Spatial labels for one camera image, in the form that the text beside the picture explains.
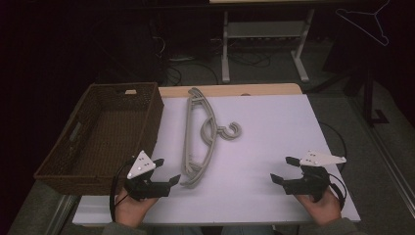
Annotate aluminium floor rail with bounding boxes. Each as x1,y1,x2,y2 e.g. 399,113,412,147
366,125,415,213
43,195,80,235

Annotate right hand-held gripper black cable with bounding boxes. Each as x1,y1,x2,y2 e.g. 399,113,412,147
327,172,347,211

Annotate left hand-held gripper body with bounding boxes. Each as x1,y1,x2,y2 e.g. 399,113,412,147
123,150,172,202

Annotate person's right hand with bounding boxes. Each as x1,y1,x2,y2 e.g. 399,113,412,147
295,189,342,227

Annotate black floor cables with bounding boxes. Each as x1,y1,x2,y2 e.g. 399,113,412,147
162,48,273,86

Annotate brown wicker basket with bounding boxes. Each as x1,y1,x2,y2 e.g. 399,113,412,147
33,81,165,197

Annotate black metal stand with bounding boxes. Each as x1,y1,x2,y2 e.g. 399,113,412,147
322,63,390,126

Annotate person's left hand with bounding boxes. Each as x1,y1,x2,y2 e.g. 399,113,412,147
115,190,160,228

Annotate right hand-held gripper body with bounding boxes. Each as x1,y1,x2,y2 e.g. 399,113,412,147
283,150,347,203

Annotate thin black cable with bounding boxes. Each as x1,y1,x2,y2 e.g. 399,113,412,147
317,120,347,174

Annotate white metal desk frame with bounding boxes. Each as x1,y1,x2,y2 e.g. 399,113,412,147
208,0,316,84

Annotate white wire hanger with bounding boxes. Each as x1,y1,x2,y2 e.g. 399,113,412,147
336,0,392,47

